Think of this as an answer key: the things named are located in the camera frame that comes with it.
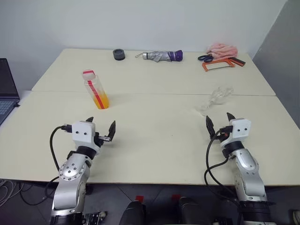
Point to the black round lid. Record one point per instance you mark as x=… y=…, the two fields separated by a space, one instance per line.
x=119 y=55

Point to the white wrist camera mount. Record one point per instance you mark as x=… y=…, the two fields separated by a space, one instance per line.
x=240 y=130
x=82 y=133

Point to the dark grey laptop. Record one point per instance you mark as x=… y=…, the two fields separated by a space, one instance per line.
x=7 y=79

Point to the grey partition panel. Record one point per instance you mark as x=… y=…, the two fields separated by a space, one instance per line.
x=279 y=70

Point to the pink towel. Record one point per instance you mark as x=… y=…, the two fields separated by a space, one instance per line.
x=222 y=50

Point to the clear wine glass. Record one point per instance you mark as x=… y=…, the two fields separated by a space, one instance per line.
x=220 y=96

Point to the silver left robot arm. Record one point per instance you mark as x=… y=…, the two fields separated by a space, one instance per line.
x=70 y=173

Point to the orange hacksaw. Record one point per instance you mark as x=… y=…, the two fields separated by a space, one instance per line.
x=212 y=63

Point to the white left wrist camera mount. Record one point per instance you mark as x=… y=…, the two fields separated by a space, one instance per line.
x=82 y=133

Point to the bottle with orange juice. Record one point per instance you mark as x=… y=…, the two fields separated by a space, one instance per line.
x=98 y=93

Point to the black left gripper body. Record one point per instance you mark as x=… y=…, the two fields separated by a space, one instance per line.
x=99 y=141

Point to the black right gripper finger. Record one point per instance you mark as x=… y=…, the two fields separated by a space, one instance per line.
x=230 y=117
x=210 y=126

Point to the dark blue scissors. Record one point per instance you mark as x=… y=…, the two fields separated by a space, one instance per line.
x=206 y=57

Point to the dark rounded shape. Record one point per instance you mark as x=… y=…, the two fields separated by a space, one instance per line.
x=191 y=211
x=133 y=213

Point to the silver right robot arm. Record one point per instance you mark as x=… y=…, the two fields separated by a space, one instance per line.
x=248 y=168

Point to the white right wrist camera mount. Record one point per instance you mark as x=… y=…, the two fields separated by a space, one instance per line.
x=240 y=130

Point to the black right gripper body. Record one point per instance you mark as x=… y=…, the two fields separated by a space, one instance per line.
x=223 y=133

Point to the folded silver purple umbrella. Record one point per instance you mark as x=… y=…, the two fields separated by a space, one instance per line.
x=161 y=56

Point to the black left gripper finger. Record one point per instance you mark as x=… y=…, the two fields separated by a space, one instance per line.
x=112 y=131
x=90 y=119

